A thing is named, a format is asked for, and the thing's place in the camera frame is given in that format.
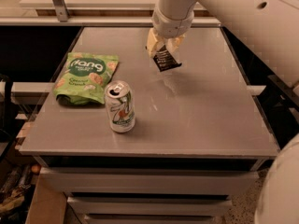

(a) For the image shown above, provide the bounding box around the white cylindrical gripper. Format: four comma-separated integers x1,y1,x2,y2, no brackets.
146,8,194,58

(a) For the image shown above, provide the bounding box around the black rxbar chocolate bar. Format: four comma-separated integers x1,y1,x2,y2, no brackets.
153,46,181,72

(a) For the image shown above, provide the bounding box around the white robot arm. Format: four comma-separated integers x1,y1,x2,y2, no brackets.
146,0,299,224

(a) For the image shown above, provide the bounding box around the white green 7up can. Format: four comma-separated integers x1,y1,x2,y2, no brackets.
105,80,135,133

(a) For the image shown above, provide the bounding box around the green snack chip bag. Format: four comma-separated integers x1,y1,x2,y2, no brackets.
53,52,119,105

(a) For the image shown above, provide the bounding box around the top white drawer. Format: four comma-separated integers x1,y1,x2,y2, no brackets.
41,168,258,195

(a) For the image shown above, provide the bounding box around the white drawer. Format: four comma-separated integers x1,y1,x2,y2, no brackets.
41,168,258,195
67,197,232,217
84,215,214,224

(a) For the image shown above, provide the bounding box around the middle white drawer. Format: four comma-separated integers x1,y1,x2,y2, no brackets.
67,197,232,217

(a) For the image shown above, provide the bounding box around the bottom white drawer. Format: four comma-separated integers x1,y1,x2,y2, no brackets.
84,215,214,224

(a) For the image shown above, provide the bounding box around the cardboard box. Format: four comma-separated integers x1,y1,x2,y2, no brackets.
25,175,66,224

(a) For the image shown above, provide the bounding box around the left metal bracket post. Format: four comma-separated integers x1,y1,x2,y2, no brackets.
52,0,68,22

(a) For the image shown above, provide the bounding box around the metal rail shelf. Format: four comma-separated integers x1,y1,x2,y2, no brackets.
0,15,222,28

